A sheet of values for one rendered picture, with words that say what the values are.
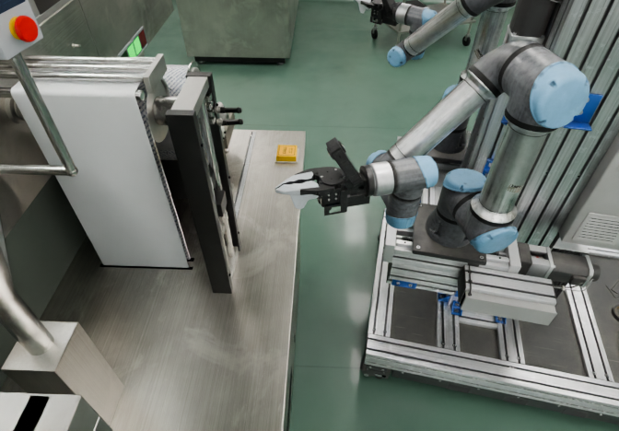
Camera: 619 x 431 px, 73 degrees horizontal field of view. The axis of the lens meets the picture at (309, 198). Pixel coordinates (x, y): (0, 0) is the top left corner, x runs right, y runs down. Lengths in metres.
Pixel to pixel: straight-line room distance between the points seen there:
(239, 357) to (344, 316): 1.16
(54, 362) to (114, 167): 0.41
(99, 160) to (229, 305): 0.46
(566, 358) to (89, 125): 1.87
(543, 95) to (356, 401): 1.45
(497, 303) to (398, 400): 0.75
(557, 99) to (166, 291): 1.00
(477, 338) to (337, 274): 0.76
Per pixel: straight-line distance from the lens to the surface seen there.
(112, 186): 1.06
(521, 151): 1.06
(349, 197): 0.94
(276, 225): 1.28
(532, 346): 2.05
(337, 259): 2.35
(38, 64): 1.02
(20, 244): 1.18
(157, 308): 1.17
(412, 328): 1.92
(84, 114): 0.95
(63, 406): 0.29
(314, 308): 2.17
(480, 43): 1.74
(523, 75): 0.99
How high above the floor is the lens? 1.84
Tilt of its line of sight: 44 degrees down
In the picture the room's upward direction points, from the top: straight up
